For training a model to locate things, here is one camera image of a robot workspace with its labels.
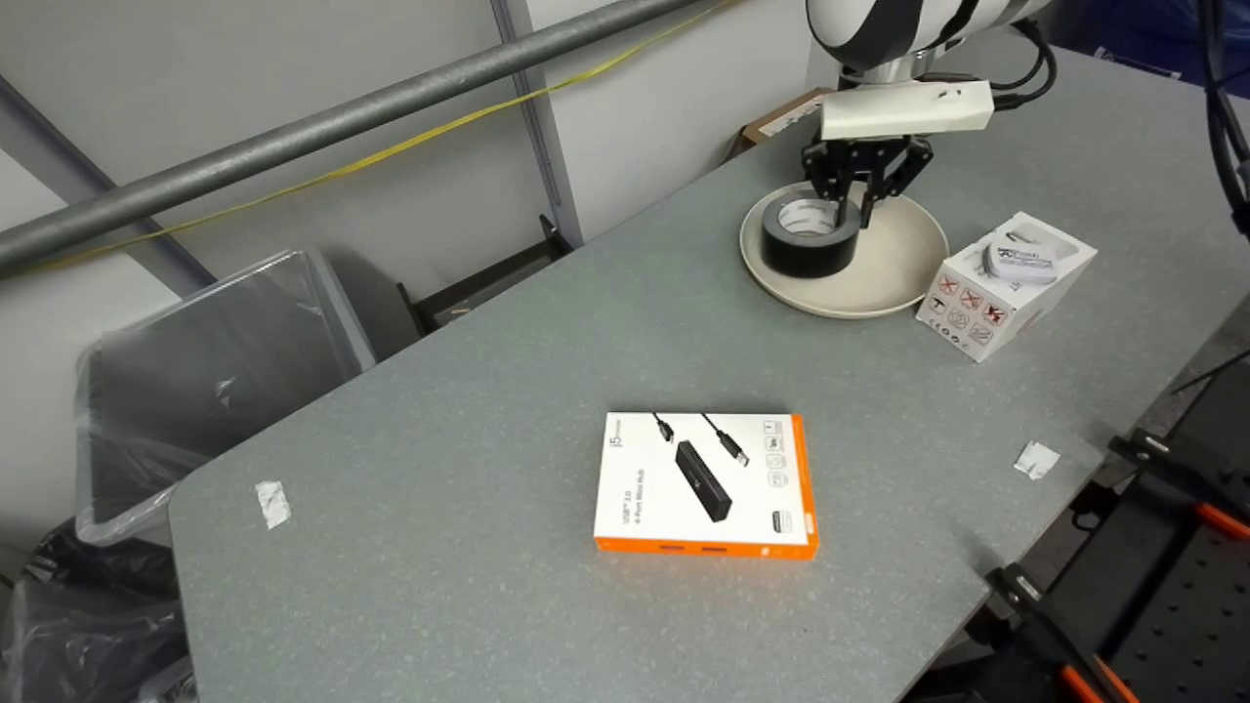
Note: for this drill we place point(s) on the short grey diagonal strut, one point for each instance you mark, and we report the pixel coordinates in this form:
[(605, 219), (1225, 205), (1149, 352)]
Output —
[(79, 171)]

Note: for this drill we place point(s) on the black perforated board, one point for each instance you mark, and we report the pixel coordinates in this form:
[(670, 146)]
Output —
[(1185, 628)]

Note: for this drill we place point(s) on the upright grey metal post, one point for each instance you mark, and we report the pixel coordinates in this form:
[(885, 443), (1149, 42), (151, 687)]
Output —
[(548, 144)]

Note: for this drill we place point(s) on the beige round plate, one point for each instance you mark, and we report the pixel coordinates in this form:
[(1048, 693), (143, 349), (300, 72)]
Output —
[(901, 266)]

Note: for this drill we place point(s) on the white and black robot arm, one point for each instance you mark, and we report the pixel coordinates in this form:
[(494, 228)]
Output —
[(885, 24)]

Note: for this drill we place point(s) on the white and orange flat box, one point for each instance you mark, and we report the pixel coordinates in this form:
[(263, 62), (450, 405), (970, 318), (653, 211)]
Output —
[(651, 499)]

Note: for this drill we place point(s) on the long grey metal pole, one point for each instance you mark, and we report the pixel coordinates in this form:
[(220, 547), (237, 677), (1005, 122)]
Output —
[(325, 128)]

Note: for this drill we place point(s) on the dark blue object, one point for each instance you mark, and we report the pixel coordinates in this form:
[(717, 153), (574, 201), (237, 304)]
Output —
[(1132, 24)]

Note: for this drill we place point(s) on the white tape piece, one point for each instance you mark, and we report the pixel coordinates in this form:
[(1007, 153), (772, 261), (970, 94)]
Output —
[(270, 504), (1035, 463)]

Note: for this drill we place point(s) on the bin with clear plastic liner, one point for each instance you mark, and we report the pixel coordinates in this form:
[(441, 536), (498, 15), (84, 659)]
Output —
[(208, 378)]

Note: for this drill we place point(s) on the black plastic bags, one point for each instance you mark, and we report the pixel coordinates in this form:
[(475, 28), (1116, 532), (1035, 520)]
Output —
[(79, 628)]

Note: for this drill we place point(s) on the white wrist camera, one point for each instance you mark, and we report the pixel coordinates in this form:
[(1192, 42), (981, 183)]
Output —
[(911, 110)]

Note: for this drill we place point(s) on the black masking tape roll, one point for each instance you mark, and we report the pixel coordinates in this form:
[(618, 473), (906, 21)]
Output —
[(804, 261)]

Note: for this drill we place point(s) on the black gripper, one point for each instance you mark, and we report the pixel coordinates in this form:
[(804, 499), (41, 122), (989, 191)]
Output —
[(866, 149)]

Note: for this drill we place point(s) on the black bracket behind table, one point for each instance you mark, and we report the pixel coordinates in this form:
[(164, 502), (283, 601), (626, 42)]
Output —
[(481, 280)]

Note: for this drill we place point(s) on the white product box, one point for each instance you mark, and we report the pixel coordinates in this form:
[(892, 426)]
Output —
[(989, 306)]

